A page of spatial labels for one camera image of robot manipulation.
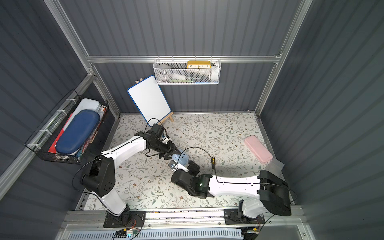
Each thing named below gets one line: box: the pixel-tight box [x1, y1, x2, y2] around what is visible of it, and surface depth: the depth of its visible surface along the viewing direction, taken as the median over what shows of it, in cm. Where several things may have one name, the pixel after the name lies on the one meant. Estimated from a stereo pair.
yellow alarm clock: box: [187, 60, 212, 69], surface depth 90 cm
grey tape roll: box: [156, 64, 172, 81], surface depth 89 cm
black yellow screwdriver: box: [211, 156, 216, 176], surface depth 93 cm
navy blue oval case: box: [55, 109, 101, 154], surface depth 69 cm
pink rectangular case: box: [244, 135, 274, 163], surface depth 99 cm
